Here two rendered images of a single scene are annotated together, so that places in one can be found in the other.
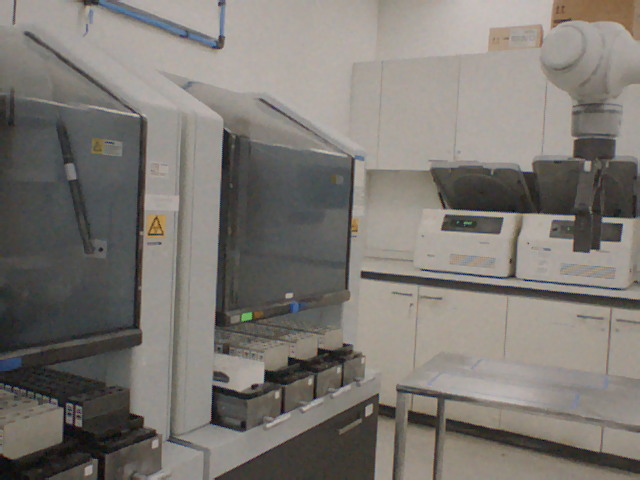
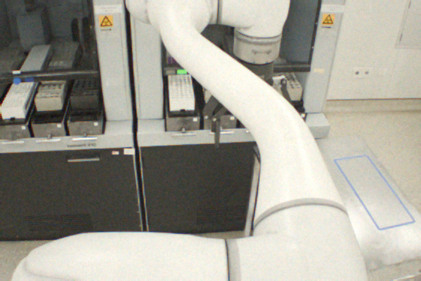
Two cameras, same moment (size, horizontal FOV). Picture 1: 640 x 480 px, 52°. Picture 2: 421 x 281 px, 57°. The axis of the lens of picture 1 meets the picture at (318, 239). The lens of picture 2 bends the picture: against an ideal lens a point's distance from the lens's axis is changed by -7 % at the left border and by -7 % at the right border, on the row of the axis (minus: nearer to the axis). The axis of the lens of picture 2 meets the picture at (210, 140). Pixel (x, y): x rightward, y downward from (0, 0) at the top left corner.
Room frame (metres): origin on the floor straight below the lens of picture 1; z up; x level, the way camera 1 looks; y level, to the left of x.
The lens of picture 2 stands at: (0.72, -1.04, 1.76)
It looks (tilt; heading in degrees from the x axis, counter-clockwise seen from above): 38 degrees down; 51
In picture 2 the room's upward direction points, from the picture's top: 2 degrees clockwise
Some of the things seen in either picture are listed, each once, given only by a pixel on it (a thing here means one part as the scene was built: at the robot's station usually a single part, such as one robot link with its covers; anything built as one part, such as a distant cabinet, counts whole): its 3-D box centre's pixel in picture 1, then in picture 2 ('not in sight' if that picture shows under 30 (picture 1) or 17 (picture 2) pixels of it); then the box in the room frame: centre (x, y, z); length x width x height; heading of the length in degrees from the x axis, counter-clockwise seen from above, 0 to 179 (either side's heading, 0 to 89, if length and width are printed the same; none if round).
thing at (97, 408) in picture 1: (103, 410); (84, 101); (1.19, 0.38, 0.85); 0.12 x 0.02 x 0.06; 150
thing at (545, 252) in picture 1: (582, 219); not in sight; (3.60, -1.45, 1.24); 0.62 x 0.56 x 0.69; 150
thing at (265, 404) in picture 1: (163, 380); (178, 83); (1.65, 0.38, 0.78); 0.73 x 0.14 x 0.09; 60
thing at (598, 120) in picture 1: (595, 124); (256, 43); (1.24, -0.51, 1.43); 0.09 x 0.09 x 0.06
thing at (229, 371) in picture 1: (204, 368); (180, 88); (1.58, 0.27, 0.83); 0.30 x 0.10 x 0.06; 59
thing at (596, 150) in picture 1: (593, 163); (253, 76); (1.24, -0.51, 1.36); 0.08 x 0.07 x 0.09; 150
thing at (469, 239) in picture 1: (478, 218); not in sight; (3.89, -0.95, 1.22); 0.62 x 0.56 x 0.64; 148
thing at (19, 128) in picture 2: not in sight; (30, 90); (1.04, 0.74, 0.78); 0.73 x 0.14 x 0.09; 60
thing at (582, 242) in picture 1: (582, 233); (217, 131); (1.18, -0.48, 1.22); 0.03 x 0.01 x 0.07; 60
